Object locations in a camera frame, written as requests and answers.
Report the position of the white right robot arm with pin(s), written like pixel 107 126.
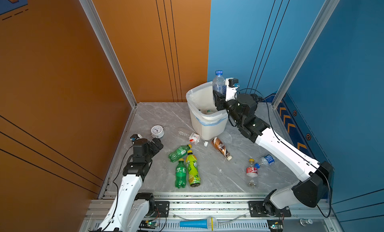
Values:
pixel 229 146

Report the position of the yellow-green tea bottle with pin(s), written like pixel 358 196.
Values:
pixel 193 171

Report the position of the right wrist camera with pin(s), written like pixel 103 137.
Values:
pixel 231 90

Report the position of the green circuit board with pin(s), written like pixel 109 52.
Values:
pixel 149 225
pixel 275 225

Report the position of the red-label yellow-cap bottle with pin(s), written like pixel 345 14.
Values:
pixel 252 172

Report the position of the white alarm clock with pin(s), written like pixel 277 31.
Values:
pixel 157 131

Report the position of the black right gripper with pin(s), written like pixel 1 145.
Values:
pixel 219 102

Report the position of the aluminium frame post left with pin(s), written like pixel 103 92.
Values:
pixel 101 34

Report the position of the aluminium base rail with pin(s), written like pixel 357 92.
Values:
pixel 235 212

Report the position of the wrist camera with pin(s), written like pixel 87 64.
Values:
pixel 135 137
pixel 231 90

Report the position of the green bottle lying diagonal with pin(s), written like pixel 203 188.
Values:
pixel 179 153

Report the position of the right green circuit board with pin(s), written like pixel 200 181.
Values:
pixel 275 225

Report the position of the green sprite bottle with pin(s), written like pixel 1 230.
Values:
pixel 181 174

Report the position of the left green circuit board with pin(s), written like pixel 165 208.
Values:
pixel 149 225

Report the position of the crushed blue-label bottle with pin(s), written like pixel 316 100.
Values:
pixel 267 160

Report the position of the small blue-cap water bottle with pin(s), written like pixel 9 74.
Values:
pixel 219 83

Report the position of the brown coffee bottle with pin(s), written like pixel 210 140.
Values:
pixel 221 148

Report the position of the aluminium frame post right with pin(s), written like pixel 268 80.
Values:
pixel 316 29

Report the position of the clear crushed red-white bottle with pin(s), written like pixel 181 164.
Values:
pixel 192 137

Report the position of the silver knob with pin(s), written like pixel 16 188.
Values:
pixel 306 222

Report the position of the aluminium frame post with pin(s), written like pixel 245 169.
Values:
pixel 101 34
pixel 316 29

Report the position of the white plastic waste bin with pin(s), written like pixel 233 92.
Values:
pixel 206 120

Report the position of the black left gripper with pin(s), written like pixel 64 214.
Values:
pixel 154 149

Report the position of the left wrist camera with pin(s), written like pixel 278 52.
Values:
pixel 135 137

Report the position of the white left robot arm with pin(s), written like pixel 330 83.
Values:
pixel 130 207

